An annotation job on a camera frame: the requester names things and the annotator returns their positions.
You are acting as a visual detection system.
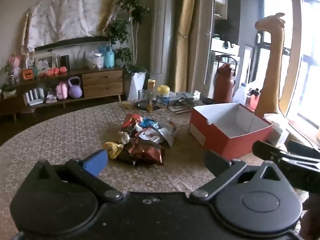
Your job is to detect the clear glass cup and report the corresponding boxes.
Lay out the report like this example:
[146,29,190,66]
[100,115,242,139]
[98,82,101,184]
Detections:
[138,89,153,109]

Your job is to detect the purple kettlebell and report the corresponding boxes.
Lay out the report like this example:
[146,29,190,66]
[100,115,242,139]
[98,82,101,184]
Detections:
[67,77,83,99]

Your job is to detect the dark red snack packet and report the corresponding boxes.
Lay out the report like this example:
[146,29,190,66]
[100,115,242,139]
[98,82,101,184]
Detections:
[117,142,165,167]

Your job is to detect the light blue jug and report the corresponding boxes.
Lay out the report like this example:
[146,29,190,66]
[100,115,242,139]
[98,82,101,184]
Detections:
[103,45,116,68]

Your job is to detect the cloth covered television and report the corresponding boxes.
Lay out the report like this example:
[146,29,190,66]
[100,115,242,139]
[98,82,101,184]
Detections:
[22,0,119,53]

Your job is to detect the tall yellow packet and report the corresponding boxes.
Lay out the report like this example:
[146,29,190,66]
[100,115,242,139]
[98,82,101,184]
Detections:
[147,79,156,112]

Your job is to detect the white router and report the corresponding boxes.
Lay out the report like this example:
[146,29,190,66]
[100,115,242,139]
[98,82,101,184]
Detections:
[23,87,46,106]

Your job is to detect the red bucket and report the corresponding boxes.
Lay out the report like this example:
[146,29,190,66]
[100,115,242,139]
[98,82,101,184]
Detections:
[249,92,262,110]

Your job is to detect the blue snack packet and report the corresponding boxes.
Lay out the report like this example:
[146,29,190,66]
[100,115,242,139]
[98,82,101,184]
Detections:
[139,118,161,131]

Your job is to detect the yellow snack packet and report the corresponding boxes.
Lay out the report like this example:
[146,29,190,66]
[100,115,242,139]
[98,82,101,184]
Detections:
[103,142,124,159]

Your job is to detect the grey tissue pack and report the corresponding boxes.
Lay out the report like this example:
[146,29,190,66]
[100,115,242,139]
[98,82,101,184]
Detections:
[169,92,201,107]

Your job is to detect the photo frame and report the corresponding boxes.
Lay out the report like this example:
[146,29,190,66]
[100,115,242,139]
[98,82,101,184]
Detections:
[35,56,54,72]

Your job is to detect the yellow lid jar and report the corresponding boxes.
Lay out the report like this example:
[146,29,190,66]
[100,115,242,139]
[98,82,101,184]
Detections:
[156,85,171,108]

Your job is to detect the red boxing gloves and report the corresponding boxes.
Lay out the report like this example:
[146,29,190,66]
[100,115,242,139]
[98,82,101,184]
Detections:
[38,66,68,77]

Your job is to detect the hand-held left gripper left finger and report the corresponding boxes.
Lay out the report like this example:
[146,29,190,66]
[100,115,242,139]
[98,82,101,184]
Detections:
[29,149,123,202]

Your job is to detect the small pink case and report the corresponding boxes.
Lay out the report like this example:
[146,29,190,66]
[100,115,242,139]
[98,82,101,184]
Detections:
[55,81,69,100]

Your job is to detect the clear plastic water bottle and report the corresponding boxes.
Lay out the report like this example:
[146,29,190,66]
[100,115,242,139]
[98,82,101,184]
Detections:
[232,83,248,106]

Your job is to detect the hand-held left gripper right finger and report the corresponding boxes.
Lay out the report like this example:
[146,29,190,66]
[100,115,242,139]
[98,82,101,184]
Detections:
[190,150,282,202]

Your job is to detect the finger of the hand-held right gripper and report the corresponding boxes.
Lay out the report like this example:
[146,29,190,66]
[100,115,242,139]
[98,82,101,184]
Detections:
[252,141,288,165]

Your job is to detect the dark red thermos bottle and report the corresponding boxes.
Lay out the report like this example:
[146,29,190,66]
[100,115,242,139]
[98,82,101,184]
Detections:
[213,63,237,104]

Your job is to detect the tan giraffe figure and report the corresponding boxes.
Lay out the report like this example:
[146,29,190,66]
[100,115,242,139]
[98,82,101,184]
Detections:
[254,13,286,118]

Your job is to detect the white spouted drink pouch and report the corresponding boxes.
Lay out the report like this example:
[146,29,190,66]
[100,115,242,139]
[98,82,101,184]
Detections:
[136,127,178,147]

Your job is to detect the pink flower bouquet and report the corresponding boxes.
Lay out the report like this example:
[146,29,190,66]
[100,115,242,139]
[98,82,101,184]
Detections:
[1,54,23,84]

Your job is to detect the clear bun packet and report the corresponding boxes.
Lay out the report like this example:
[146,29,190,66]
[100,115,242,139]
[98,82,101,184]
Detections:
[117,131,131,145]

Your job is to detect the yellow curtain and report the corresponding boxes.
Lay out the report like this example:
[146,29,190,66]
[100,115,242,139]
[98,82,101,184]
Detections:
[174,0,201,86]

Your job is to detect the orange box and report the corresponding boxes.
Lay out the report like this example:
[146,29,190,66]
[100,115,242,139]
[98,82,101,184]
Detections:
[22,68,35,81]

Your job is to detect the wooden media cabinet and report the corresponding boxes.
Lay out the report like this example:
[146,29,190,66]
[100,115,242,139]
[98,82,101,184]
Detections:
[0,67,125,117]

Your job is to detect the potted plant white pot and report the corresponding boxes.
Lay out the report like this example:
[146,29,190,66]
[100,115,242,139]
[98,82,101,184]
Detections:
[107,0,151,101]

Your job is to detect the red cardboard box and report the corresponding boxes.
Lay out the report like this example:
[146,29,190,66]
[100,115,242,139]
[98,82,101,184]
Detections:
[189,102,273,160]

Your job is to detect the grey covered air conditioner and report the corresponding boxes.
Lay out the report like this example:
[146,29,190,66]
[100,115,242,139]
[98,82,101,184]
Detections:
[149,0,176,75]

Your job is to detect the clear plastic bag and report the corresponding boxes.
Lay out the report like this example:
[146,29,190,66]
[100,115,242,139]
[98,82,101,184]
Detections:
[86,51,104,70]

